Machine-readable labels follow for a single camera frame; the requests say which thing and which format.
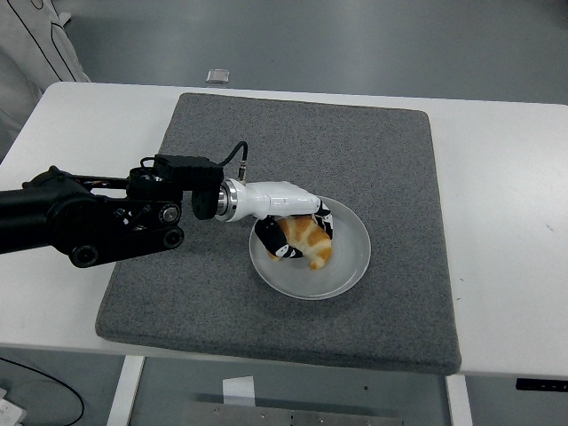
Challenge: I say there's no golden croissant bread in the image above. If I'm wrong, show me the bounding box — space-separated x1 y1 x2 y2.
269 215 334 272

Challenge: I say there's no white table leg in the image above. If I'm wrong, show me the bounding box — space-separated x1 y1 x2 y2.
445 375 474 426
106 354 146 426

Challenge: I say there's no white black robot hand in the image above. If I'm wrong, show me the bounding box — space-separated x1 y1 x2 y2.
229 180 335 261

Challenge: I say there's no round grey plate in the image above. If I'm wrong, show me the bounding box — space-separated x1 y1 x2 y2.
248 194 372 300

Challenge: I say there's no black floor cable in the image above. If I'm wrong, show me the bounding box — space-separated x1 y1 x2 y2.
0 357 85 426

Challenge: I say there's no white floor device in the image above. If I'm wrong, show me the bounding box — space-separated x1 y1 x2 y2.
0 388 27 426

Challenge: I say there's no black table control panel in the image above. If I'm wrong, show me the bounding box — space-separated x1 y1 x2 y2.
515 377 568 392

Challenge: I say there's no person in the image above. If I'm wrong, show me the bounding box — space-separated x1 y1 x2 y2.
0 0 92 166

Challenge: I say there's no grey speckled table mat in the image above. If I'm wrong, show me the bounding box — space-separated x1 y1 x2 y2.
94 91 462 376

